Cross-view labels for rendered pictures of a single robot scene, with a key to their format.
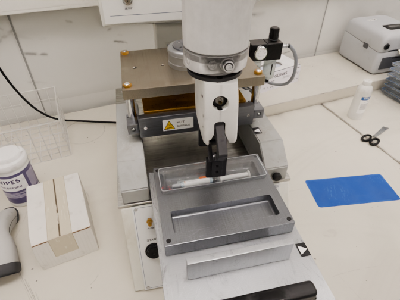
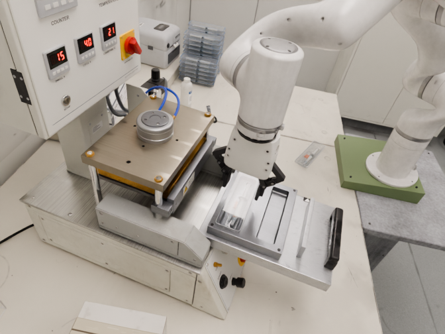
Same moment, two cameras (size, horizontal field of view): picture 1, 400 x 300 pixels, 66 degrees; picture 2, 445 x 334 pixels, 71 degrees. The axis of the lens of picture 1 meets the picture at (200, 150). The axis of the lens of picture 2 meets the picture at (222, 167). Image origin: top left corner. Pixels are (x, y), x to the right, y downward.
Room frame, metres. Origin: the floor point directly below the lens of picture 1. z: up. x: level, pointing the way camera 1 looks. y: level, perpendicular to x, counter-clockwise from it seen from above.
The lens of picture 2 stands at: (0.22, 0.45, 1.54)
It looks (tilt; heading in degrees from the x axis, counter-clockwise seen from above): 42 degrees down; 295
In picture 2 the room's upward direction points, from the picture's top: 10 degrees clockwise
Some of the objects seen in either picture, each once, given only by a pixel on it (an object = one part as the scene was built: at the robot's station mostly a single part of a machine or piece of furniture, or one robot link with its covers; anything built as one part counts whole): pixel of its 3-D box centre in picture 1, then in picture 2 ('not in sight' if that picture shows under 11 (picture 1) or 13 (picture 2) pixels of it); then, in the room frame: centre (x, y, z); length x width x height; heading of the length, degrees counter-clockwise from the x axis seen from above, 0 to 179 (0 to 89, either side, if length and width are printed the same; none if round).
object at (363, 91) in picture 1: (361, 99); (186, 93); (0.94, -0.56, 0.82); 0.05 x 0.05 x 0.14
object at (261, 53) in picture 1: (262, 57); (153, 96); (0.77, -0.16, 1.05); 0.15 x 0.05 x 0.15; 102
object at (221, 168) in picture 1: (217, 165); (266, 188); (0.34, -0.03, 1.07); 0.03 x 0.03 x 0.07; 9
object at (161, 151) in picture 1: (187, 125); (144, 184); (0.63, 0.03, 0.93); 0.46 x 0.35 x 0.01; 12
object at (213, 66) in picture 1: (215, 55); (259, 122); (0.39, -0.02, 1.22); 0.09 x 0.08 x 0.03; 8
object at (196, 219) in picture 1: (217, 197); (255, 209); (0.35, -0.03, 0.98); 0.20 x 0.17 x 0.03; 102
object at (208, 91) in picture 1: (213, 96); (252, 148); (0.39, -0.02, 1.15); 0.10 x 0.08 x 0.11; 8
